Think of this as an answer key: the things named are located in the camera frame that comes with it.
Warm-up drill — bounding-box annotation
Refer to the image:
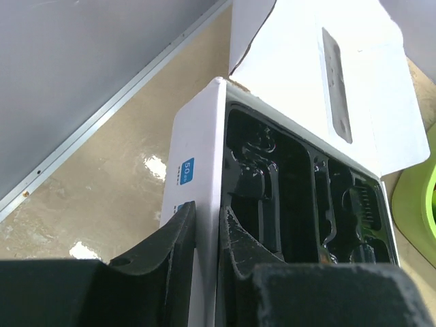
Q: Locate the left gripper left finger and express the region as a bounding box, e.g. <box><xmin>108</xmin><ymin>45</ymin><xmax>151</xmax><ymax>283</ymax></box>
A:
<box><xmin>1</xmin><ymin>202</ymin><xmax>196</xmax><ymax>326</ymax></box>

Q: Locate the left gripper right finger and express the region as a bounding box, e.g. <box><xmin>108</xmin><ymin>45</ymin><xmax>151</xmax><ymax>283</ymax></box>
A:
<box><xmin>219</xmin><ymin>206</ymin><xmax>433</xmax><ymax>326</ymax></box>

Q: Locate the white clipper kit box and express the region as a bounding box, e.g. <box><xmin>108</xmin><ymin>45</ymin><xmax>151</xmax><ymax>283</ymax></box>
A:
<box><xmin>161</xmin><ymin>1</ymin><xmax>430</xmax><ymax>326</ymax></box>

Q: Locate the comb guard in tray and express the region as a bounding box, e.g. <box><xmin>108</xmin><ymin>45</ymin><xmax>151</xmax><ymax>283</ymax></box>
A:
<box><xmin>342</xmin><ymin>179</ymin><xmax>382</xmax><ymax>231</ymax></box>

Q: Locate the green plastic basket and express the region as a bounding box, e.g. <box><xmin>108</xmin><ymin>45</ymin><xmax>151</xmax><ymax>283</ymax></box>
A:
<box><xmin>391</xmin><ymin>159</ymin><xmax>436</xmax><ymax>263</ymax></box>

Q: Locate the aluminium frame rail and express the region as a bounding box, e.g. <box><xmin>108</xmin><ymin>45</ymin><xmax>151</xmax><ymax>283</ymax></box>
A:
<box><xmin>1</xmin><ymin>1</ymin><xmax>229</xmax><ymax>217</ymax></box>

